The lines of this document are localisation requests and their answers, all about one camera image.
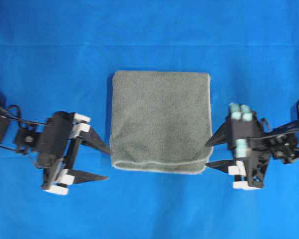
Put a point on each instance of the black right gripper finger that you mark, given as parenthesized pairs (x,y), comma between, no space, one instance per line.
(221,165)
(221,136)

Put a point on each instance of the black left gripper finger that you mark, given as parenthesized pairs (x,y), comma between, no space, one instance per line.
(92,140)
(83,177)

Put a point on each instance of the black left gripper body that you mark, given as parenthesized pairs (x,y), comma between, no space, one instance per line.
(57,149)

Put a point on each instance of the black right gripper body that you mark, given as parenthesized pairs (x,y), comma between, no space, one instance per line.
(244,139)

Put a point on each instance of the grey microfibre towel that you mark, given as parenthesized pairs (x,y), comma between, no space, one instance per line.
(161,121)

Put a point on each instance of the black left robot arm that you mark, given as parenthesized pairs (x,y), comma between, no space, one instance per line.
(28,132)

